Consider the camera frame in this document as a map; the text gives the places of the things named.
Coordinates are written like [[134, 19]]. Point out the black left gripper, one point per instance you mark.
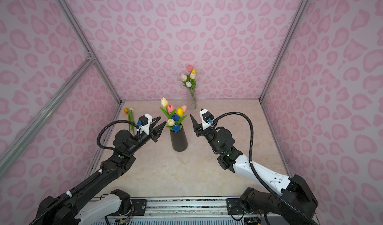
[[151, 133]]

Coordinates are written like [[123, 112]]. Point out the peach pink tulip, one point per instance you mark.
[[183, 108]]

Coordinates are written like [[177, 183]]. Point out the diagonal aluminium frame bar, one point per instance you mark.
[[19, 145]]

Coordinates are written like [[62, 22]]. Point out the cream yellow tulip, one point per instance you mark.
[[164, 104]]

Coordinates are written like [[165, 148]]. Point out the ivory white tulip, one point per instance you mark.
[[131, 119]]

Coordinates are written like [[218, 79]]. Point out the clear glass vase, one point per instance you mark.
[[191, 99]]

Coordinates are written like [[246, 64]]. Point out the black tapered vase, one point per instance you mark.
[[179, 140]]

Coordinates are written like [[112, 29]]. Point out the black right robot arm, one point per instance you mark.
[[289, 197]]

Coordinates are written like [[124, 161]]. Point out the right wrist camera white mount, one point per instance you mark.
[[206, 119]]

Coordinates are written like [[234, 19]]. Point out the pale cream tulip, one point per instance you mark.
[[170, 122]]

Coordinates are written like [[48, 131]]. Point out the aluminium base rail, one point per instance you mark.
[[185, 208]]

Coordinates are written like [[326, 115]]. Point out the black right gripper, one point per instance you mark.
[[203, 131]]

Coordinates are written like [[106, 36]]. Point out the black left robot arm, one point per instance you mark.
[[72, 207]]

